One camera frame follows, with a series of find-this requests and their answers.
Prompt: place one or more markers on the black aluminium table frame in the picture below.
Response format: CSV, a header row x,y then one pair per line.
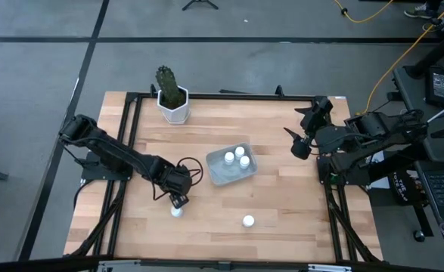
x,y
125,124

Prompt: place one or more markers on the black power adapter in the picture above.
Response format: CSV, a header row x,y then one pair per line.
x,y
439,86

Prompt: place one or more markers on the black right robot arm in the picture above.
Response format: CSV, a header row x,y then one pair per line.
x,y
357,158

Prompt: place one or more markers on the black tote bag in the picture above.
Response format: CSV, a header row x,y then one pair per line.
x,y
401,187

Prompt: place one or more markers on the black desk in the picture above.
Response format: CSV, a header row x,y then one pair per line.
x,y
410,88

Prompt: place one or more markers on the white pill bottle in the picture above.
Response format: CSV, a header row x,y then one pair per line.
x,y
248,221
229,157
239,151
176,213
244,161

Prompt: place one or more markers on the person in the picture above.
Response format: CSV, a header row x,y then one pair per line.
x,y
441,47

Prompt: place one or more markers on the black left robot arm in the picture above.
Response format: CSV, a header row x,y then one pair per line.
x,y
112,149

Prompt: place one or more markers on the black caster wheel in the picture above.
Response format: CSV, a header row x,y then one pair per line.
x,y
419,236

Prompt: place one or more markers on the white hexagonal plant pot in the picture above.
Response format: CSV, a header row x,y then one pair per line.
x,y
174,115

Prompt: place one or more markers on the white plastic basket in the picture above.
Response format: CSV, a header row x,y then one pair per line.
x,y
225,175

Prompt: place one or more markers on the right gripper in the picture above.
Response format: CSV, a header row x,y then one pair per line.
x,y
316,121

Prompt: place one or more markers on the silver aluminium bar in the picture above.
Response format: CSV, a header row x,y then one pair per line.
x,y
329,267

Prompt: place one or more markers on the green cactus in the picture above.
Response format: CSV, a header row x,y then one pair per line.
x,y
168,87

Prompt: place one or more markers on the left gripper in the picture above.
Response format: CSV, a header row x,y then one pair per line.
x,y
178,181

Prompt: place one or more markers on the black tripod stand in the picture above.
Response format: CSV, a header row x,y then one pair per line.
x,y
200,3

